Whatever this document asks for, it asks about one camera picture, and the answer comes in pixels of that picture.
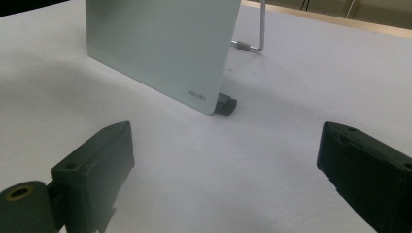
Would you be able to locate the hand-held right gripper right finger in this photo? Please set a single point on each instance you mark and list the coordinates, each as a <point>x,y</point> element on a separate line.
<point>369,174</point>

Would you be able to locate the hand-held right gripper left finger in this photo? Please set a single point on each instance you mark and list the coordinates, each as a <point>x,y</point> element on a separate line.
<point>94,171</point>

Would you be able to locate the pale green glass whiteboard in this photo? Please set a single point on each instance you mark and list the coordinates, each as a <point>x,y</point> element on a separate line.
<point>162,48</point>

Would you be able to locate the black board foot clip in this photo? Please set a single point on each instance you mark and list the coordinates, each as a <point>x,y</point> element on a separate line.
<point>226,106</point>

